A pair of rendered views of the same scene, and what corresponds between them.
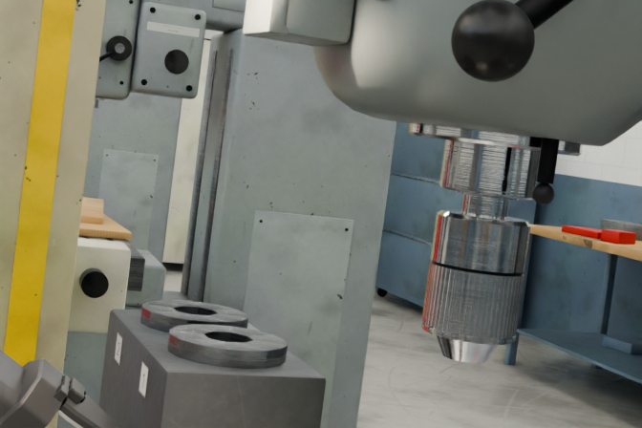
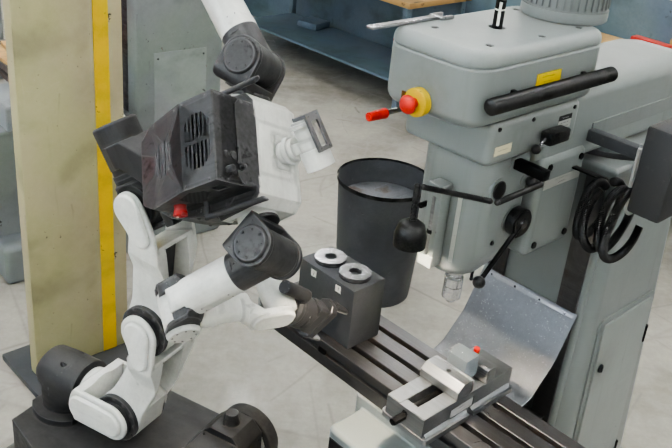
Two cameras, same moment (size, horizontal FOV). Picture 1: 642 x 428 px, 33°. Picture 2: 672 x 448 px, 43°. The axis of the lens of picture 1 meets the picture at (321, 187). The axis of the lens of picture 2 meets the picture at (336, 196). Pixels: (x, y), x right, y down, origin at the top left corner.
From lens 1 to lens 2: 1.72 m
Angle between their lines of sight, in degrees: 32
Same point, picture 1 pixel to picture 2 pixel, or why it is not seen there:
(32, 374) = (329, 304)
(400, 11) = (454, 264)
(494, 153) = not seen: hidden behind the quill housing
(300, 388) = (380, 283)
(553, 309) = not seen: outside the picture
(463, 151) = not seen: hidden behind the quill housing
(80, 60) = (113, 46)
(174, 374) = (355, 291)
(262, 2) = (425, 261)
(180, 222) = not seen: outside the picture
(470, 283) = (454, 291)
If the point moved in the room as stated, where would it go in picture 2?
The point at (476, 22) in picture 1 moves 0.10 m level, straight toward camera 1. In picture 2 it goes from (478, 283) to (496, 308)
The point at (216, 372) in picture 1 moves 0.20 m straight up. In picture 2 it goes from (363, 287) to (371, 221)
